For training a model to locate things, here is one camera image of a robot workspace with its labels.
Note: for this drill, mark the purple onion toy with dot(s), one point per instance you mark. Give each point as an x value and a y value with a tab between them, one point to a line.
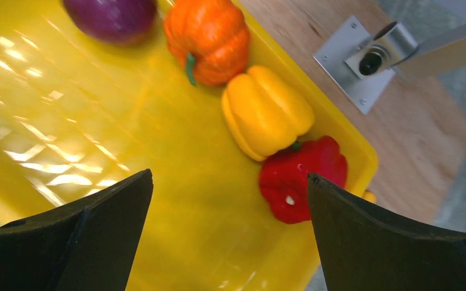
123	22

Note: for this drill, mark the orange pumpkin toy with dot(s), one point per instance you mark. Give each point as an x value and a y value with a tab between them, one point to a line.
210	39

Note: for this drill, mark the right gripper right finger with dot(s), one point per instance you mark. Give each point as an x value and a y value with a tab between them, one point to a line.
363	246

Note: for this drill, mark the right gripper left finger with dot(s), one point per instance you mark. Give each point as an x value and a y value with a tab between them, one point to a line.
87	244

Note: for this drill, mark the silver metal clamp bracket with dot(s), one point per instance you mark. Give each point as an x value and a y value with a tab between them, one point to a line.
363	64

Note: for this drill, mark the brown wooden board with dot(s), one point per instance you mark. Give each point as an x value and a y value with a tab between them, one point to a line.
416	128

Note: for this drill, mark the yellow plastic tray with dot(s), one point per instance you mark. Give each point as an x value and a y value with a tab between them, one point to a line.
77	116

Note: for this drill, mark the yellow bell pepper toy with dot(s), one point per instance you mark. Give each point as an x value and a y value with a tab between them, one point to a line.
264	113

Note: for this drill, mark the red bell pepper toy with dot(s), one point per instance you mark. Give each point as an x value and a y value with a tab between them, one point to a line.
283	176

